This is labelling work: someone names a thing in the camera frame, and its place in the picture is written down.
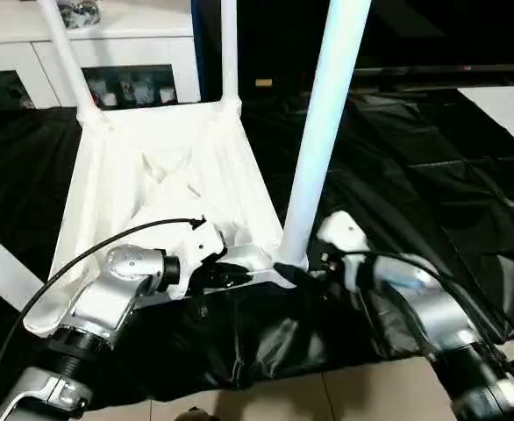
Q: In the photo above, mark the white plastic table top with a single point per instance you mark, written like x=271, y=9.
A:
x=169, y=158

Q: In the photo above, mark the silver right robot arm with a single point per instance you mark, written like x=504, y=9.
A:
x=424, y=298

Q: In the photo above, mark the black plastic mat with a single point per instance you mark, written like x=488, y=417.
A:
x=432, y=193

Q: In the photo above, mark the dark robot torso part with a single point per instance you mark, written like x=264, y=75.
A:
x=196, y=416

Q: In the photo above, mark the small tan box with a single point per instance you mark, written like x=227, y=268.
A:
x=263, y=82

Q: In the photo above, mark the white flat board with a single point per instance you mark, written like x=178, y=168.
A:
x=507, y=110

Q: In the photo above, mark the black flat screen television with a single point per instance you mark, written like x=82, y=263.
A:
x=441, y=35

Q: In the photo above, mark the white glass-door cabinet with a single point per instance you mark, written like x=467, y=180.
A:
x=108, y=39

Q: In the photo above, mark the small grey cabinet ornament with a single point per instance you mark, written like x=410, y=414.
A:
x=80, y=10

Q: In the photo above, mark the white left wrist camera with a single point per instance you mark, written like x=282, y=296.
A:
x=200, y=246

